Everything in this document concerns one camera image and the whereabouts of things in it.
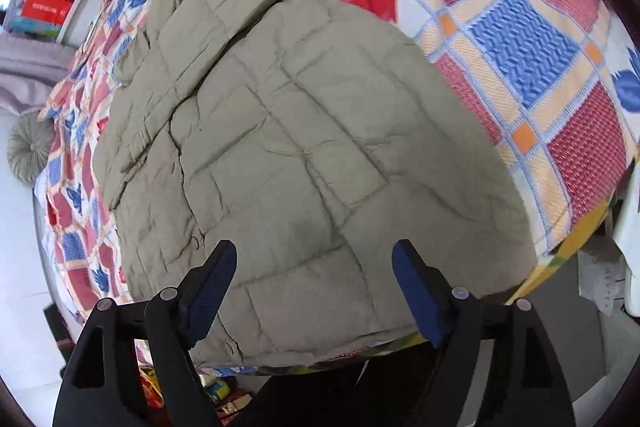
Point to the leaf print checked bedspread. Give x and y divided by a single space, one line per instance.
525 47

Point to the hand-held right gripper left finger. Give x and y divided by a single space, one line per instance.
210 292

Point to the white paper bag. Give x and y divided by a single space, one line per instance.
607 272

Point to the red cardboard box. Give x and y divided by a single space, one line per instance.
45 9

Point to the grey lilac curtain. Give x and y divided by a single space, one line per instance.
30 67

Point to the olive green puffer jacket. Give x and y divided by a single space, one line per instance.
300 132

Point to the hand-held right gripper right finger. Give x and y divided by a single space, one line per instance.
417 292

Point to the round grey-green cushion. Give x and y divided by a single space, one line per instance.
30 149

